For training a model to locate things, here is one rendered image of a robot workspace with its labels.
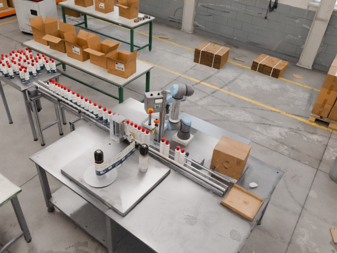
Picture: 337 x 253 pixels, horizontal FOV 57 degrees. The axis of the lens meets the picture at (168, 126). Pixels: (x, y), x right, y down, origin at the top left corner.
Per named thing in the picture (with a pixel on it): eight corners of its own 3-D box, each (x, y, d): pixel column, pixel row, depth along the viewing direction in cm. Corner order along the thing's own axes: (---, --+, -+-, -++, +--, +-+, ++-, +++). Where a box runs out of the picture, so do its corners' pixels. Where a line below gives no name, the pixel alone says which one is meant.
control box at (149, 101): (144, 109, 305) (144, 92, 293) (160, 106, 310) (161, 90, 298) (146, 114, 297) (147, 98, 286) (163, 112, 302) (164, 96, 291)
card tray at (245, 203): (220, 203, 275) (221, 200, 273) (233, 186, 293) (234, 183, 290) (251, 221, 262) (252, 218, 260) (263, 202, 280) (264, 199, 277)
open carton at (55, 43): (42, 50, 509) (38, 28, 487) (61, 42, 541) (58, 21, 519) (59, 56, 496) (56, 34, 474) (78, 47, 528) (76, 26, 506)
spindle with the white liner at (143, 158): (137, 169, 295) (137, 145, 277) (143, 164, 301) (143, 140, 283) (144, 173, 291) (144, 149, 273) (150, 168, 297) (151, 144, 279)
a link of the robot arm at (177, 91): (180, 132, 329) (188, 88, 297) (167, 133, 326) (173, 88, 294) (178, 125, 339) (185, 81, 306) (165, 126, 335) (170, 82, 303)
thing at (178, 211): (28, 158, 306) (28, 157, 305) (130, 98, 406) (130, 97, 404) (212, 293, 214) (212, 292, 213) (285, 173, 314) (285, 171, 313)
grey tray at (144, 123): (141, 125, 357) (141, 122, 353) (151, 116, 370) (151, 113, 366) (160, 134, 346) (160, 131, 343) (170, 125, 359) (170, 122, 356)
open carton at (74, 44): (61, 57, 492) (57, 35, 470) (81, 48, 524) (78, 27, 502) (79, 64, 478) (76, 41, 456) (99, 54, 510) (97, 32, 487)
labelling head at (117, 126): (110, 137, 329) (108, 118, 313) (118, 131, 337) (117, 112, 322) (119, 143, 323) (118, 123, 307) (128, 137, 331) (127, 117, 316)
